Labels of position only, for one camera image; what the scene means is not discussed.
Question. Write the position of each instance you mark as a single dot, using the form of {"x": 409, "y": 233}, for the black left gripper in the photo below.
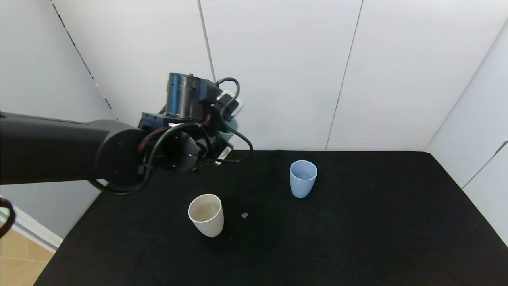
{"x": 225, "y": 152}

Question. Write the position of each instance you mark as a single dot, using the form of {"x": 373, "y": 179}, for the teal plastic cup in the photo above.
{"x": 230, "y": 129}

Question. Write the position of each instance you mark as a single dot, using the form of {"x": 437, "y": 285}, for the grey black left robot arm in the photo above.
{"x": 47, "y": 147}

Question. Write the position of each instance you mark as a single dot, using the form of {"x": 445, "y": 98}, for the cream plastic cup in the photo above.
{"x": 206, "y": 216}

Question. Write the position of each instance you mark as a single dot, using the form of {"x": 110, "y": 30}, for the light blue plastic cup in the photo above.
{"x": 302, "y": 182}

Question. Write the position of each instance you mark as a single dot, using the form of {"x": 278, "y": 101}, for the white baseboard strip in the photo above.
{"x": 31, "y": 230}

